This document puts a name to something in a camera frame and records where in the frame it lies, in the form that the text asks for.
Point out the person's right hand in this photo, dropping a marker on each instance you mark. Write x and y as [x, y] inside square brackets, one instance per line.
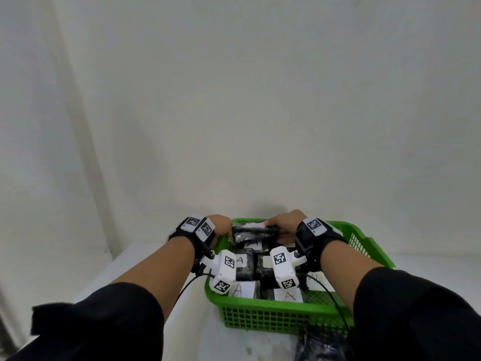
[289, 221]

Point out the person's left hand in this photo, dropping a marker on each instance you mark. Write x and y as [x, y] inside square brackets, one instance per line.
[222, 226]

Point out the black packets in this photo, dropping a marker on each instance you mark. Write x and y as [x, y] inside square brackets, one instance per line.
[246, 274]

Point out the green plastic basket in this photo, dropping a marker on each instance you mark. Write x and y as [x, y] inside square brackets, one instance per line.
[263, 315]

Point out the black labelled package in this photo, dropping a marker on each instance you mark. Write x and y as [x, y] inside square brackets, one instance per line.
[323, 345]

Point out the person's left forearm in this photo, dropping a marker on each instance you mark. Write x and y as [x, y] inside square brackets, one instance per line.
[161, 270]

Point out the person's right forearm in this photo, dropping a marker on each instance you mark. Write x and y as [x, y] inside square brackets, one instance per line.
[345, 266]

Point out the black wristband with marker tags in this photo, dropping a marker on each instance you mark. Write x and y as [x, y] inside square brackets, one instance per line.
[312, 240]
[195, 223]

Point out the white paper sign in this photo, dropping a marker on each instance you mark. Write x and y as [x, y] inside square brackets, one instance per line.
[312, 283]

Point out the black shirt sleeve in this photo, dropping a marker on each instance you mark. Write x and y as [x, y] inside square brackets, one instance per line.
[94, 327]
[413, 319]

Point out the dark wooden frame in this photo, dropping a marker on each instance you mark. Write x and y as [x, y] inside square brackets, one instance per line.
[4, 338]

